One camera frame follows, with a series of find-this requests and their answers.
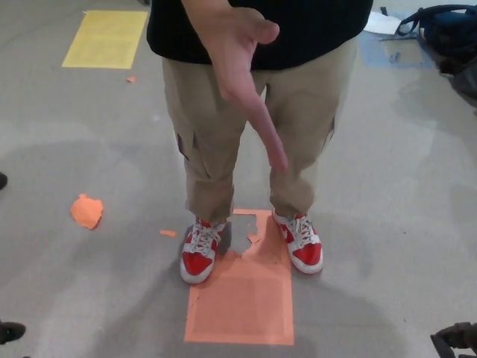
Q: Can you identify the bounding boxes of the red white left sneaker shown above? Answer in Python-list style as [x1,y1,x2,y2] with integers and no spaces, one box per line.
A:
[271,209,324,275]

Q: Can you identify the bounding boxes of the large torn orange paper scrap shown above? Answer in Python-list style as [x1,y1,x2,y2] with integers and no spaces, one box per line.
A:
[69,193,105,230]

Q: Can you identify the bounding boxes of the dark grey bag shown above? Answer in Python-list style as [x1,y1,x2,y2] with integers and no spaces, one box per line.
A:
[438,51,477,111]

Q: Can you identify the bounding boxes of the orange rectangular floor marking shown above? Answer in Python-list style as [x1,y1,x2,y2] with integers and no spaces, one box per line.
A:
[183,208,295,346]

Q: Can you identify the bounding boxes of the khaki cargo pants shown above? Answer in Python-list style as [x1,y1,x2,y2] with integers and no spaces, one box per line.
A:
[162,35,358,224]

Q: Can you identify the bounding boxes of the black shoe with green dot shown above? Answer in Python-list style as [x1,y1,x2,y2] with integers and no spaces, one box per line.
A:
[0,321,28,346]

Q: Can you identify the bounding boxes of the person's bare right hand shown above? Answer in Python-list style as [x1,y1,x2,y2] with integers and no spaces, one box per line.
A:
[181,0,289,172]

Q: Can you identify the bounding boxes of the white paper sheet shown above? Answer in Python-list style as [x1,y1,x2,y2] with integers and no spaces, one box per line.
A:
[362,10,402,35]

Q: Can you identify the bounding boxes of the blue backpack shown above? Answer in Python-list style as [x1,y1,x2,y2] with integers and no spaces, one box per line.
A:
[394,4,477,60]

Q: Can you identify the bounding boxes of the yellow rectangular floor marking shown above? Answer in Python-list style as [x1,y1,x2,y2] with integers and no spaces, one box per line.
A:
[61,10,150,70]

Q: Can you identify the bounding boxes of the red white right sneaker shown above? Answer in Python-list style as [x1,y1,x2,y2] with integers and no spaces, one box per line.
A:
[180,216,227,285]

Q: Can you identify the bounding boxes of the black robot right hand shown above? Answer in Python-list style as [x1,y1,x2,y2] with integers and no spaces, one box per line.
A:
[429,321,477,358]

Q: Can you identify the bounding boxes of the red white sneaker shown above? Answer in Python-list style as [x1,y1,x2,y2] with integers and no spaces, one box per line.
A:
[180,216,227,285]
[271,209,324,275]

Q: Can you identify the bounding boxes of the black t-shirt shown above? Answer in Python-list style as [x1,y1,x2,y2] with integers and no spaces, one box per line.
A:
[146,0,374,71]

